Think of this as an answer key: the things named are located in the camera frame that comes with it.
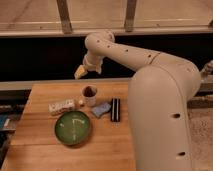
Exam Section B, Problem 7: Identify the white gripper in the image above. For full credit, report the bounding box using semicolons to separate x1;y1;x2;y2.
74;53;102;79

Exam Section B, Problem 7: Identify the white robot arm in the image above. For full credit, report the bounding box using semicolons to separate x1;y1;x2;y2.
75;31;201;171

